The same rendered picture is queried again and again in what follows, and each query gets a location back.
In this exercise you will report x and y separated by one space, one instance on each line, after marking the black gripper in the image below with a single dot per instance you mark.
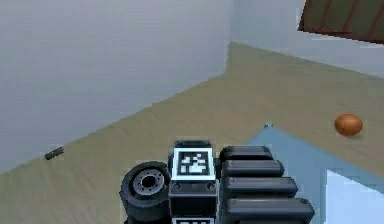
146 190

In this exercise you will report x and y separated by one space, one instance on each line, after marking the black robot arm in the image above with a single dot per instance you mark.
253 186

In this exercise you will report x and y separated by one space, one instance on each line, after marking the small dark cylinder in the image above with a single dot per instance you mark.
54 153

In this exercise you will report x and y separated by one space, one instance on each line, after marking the orange ball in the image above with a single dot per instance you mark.
348 124

